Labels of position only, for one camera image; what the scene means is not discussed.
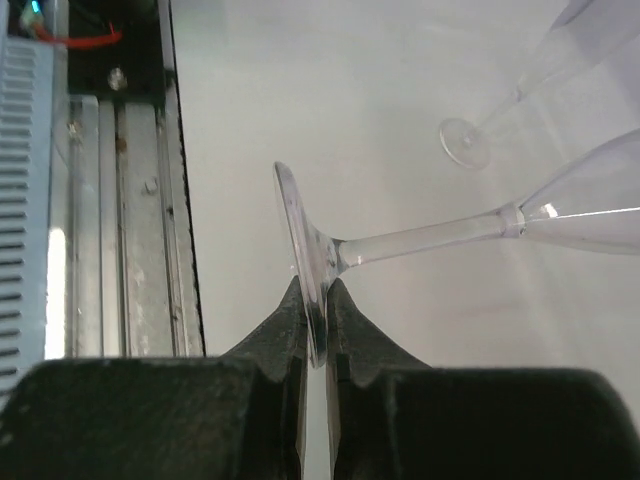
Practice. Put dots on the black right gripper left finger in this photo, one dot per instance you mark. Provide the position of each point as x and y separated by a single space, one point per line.
240 415

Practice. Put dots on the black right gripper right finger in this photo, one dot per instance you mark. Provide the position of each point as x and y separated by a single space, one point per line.
391 416

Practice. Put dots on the clear champagne flute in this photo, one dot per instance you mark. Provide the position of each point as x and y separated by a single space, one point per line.
590 204
575 41

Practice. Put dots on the aluminium front frame rail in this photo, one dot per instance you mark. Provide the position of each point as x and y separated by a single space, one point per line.
122 276

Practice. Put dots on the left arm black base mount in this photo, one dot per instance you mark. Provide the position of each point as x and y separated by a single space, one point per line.
127 63

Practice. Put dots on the blue slotted cable duct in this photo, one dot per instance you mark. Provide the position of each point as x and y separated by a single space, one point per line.
26 122

